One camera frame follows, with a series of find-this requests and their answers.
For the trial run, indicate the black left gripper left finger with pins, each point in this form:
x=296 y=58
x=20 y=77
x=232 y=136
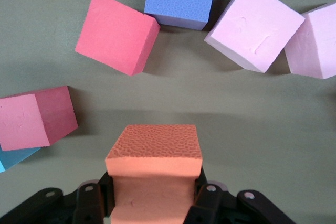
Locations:
x=89 y=197

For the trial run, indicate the orange foam cube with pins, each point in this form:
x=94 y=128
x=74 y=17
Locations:
x=155 y=155

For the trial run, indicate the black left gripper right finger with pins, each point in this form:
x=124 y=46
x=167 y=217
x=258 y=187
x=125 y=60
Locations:
x=210 y=200

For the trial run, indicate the red foam cube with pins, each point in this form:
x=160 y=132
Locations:
x=23 y=121
x=113 y=35

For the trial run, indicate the pink foam cube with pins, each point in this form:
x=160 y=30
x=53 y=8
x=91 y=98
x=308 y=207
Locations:
x=257 y=24
x=315 y=45

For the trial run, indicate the light blue foam cube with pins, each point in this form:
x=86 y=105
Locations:
x=13 y=158

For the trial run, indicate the brown table cover sheet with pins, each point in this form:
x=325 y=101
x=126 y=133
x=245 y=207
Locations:
x=210 y=103

